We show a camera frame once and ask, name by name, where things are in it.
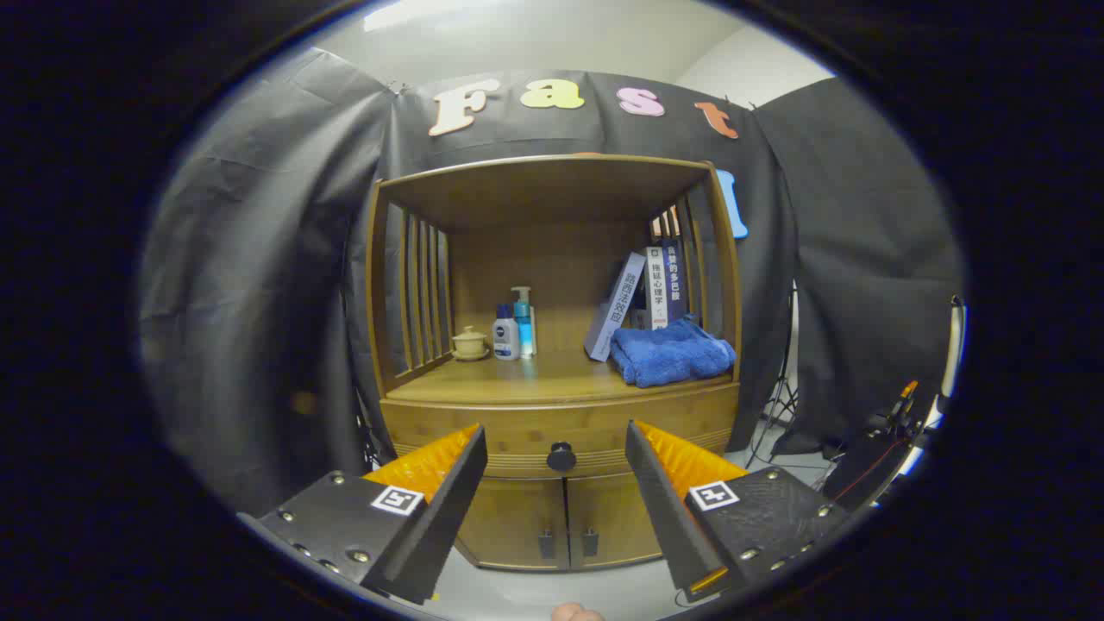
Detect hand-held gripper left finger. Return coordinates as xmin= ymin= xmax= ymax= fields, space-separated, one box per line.
xmin=237 ymin=423 xmax=489 ymax=606

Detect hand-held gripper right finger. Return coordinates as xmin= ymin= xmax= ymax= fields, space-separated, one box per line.
xmin=624 ymin=420 xmax=855 ymax=603

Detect wooden drawer with black knob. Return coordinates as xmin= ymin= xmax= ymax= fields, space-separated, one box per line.
xmin=379 ymin=384 xmax=741 ymax=480

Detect wooden cabinet door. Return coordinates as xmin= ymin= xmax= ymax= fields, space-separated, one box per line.
xmin=455 ymin=473 xmax=570 ymax=572
xmin=565 ymin=470 xmax=665 ymax=570

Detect wooden countertop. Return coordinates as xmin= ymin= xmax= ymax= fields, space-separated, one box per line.
xmin=386 ymin=345 xmax=739 ymax=406

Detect wooden cabinet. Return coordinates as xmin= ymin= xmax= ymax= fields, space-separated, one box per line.
xmin=362 ymin=154 xmax=744 ymax=573

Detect blue folded towel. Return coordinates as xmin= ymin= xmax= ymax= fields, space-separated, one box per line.
xmin=610 ymin=316 xmax=737 ymax=389

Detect black light stand tripod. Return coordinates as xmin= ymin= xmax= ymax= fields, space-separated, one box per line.
xmin=743 ymin=285 xmax=803 ymax=471

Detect cream lidded teacup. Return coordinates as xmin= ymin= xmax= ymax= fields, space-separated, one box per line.
xmin=451 ymin=325 xmax=491 ymax=361

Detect white lotion bottle blue cap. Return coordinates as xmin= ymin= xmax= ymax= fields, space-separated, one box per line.
xmin=492 ymin=304 xmax=521 ymax=361

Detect black equipment with orange clamp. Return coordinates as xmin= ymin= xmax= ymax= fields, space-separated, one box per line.
xmin=824 ymin=379 xmax=937 ymax=514

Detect blue pump bottle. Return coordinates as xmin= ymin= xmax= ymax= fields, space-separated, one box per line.
xmin=511 ymin=286 xmax=534 ymax=358

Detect grey leaning book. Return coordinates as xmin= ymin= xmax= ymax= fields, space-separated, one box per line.
xmin=584 ymin=252 xmax=648 ymax=363

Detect white spine book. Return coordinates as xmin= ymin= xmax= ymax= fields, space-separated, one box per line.
xmin=645 ymin=246 xmax=670 ymax=331

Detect dark blue spine book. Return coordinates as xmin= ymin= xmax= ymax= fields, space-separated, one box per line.
xmin=664 ymin=240 xmax=689 ymax=325

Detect white panel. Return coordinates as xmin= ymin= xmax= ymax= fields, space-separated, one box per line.
xmin=938 ymin=295 xmax=967 ymax=402

